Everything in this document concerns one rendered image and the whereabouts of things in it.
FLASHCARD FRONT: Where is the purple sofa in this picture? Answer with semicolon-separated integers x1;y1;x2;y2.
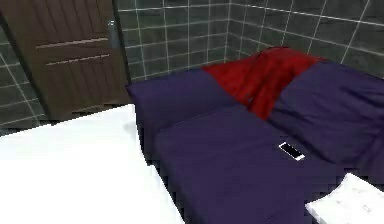
125;59;384;224

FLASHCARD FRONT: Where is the red cushion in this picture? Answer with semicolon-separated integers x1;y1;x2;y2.
202;46;325;121

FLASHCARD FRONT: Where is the white mobile phone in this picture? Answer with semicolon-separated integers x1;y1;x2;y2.
278;141;306;162

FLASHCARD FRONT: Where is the brown wooden room door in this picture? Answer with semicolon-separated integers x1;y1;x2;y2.
0;0;132;122

